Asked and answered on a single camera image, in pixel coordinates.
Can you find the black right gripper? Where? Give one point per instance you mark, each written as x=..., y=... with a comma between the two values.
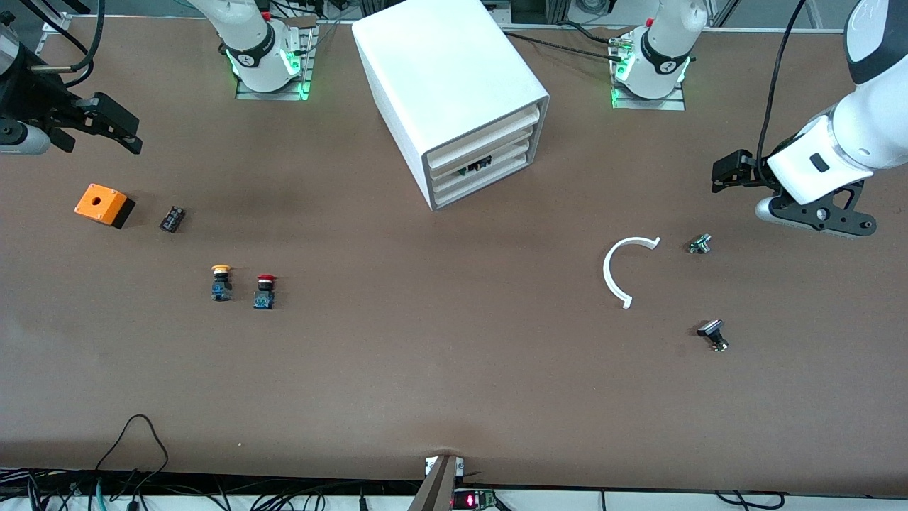
x=28, y=99

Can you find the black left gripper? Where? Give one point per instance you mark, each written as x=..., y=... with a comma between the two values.
x=750, y=172

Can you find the red push button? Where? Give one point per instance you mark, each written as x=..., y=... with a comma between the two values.
x=264, y=292

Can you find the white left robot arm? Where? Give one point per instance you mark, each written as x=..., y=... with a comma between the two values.
x=872, y=128

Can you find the orange button box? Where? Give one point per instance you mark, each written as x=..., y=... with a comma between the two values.
x=99, y=201

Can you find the yellow push button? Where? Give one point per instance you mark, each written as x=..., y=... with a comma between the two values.
x=221, y=282

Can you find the small silver green knob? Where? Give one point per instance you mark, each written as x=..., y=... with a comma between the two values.
x=699, y=244

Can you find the small black terminal block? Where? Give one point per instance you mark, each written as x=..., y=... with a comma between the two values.
x=172, y=219

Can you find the white curved plastic arc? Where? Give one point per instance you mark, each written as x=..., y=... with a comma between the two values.
x=607, y=273

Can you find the black green electronic part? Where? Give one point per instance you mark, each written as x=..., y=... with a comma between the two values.
x=474, y=168

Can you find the red LED display board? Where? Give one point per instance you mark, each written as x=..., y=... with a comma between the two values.
x=472, y=500

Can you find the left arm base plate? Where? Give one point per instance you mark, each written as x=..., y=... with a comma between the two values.
x=649, y=104

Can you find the aluminium table frame rail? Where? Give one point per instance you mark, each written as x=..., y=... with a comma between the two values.
x=55, y=23

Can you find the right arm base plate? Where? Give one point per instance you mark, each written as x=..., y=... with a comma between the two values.
x=273, y=95

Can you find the black selector switch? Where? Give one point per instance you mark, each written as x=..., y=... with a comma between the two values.
x=711, y=332

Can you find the white mounting bracket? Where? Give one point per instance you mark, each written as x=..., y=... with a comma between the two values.
x=430, y=465

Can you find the brown camera mount post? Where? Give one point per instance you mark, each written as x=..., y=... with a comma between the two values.
x=436, y=490

